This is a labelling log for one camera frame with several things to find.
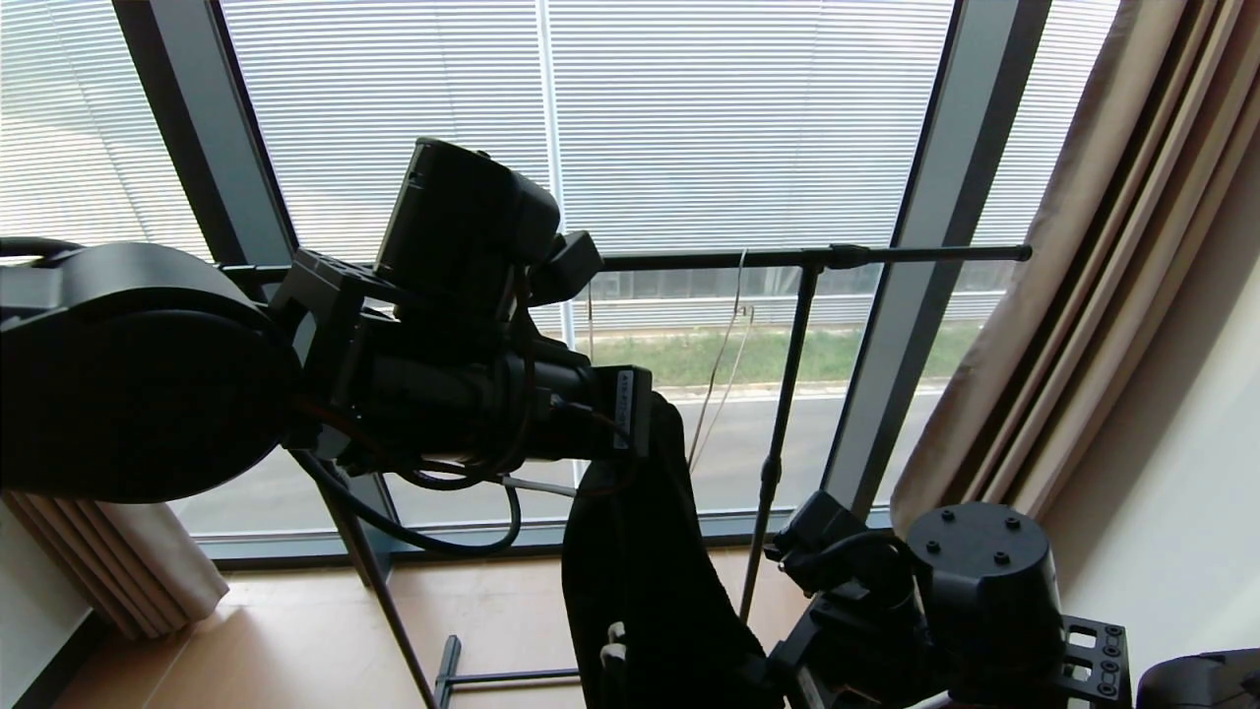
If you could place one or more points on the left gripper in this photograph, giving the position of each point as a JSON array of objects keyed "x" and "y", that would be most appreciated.
[{"x": 443, "y": 404}]

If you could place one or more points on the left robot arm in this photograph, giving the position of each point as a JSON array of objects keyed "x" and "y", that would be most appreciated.
[{"x": 128, "y": 374}]

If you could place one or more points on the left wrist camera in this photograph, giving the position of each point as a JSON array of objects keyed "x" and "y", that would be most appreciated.
[{"x": 571, "y": 266}]

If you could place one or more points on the window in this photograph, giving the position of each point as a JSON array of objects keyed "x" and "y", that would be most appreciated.
[{"x": 960, "y": 148}]

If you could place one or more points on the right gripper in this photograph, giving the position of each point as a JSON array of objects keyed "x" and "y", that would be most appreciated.
[{"x": 866, "y": 660}]

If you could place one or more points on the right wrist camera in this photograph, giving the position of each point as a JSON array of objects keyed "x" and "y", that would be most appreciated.
[{"x": 822, "y": 527}]

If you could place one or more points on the beige curtain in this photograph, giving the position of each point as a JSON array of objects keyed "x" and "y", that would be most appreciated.
[
  {"x": 1083, "y": 246},
  {"x": 128, "y": 561}
]

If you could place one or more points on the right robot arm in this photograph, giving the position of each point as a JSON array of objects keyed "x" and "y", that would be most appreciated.
[{"x": 984, "y": 591}]

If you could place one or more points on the pink clothes hanger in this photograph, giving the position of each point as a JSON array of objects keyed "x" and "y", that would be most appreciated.
[
  {"x": 591, "y": 325},
  {"x": 739, "y": 281}
]

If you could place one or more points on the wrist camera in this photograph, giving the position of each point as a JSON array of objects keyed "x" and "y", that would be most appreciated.
[
  {"x": 571, "y": 266},
  {"x": 822, "y": 527}
]

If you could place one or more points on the black clothes rack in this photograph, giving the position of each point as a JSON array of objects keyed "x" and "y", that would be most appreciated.
[{"x": 886, "y": 254}]

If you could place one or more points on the black garment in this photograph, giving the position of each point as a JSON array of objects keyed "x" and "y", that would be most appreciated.
[{"x": 650, "y": 591}]

